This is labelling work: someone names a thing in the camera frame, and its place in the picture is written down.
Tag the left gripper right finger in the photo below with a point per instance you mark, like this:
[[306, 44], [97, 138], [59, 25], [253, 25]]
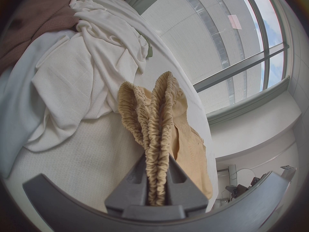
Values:
[[183, 190]]

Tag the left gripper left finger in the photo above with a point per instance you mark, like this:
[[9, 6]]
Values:
[[131, 190]]

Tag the tan shorts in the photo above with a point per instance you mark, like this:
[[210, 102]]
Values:
[[154, 119]]

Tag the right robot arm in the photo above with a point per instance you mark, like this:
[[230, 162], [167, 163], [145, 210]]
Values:
[[288, 170]]

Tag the bed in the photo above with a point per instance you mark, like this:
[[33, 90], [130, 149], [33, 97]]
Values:
[[84, 177]]

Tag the pale bluish white garment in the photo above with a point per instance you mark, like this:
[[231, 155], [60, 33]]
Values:
[[21, 105]]

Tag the green garment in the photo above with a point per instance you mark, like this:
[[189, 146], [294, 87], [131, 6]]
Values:
[[149, 49]]

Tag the window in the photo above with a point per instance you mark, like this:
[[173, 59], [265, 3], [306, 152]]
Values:
[[205, 32]]

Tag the brown garment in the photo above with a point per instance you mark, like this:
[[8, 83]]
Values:
[[36, 20]]

